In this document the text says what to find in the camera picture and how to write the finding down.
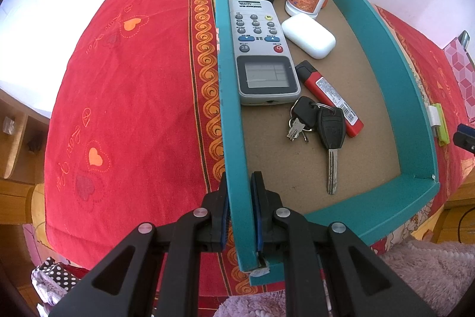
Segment polka dot bag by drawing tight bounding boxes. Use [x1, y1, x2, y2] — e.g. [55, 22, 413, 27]
[31, 257, 80, 306]

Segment black cable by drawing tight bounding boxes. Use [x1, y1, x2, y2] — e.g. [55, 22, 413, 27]
[458, 209, 475, 242]

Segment pink fluffy rug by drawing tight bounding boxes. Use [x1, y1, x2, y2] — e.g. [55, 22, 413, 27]
[213, 241, 475, 317]

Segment white earbud case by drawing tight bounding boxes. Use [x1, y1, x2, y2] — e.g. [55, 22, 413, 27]
[281, 13, 336, 60]

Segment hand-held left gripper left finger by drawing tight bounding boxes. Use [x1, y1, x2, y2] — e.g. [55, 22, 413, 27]
[48, 172, 231, 317]

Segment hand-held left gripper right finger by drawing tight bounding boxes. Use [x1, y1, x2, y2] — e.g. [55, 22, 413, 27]
[251, 172, 436, 317]

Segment wooden shelf unit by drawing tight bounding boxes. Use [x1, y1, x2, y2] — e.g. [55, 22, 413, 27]
[0, 89, 50, 225]

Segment wooden side table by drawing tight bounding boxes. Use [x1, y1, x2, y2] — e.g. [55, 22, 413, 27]
[430, 183, 475, 243]

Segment key bunch black fobs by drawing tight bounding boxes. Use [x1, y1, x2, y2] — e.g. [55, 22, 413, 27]
[286, 96, 347, 195]

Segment white remote control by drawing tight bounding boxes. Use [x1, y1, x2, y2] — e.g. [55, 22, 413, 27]
[228, 0, 301, 106]

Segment teal cardboard box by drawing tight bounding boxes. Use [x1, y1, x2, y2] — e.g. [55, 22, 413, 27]
[215, 0, 440, 286]

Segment green clip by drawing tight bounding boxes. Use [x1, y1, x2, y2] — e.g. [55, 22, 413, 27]
[432, 103, 449, 146]

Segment pink patterned box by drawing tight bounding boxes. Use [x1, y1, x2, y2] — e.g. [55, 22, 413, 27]
[443, 39, 475, 123]

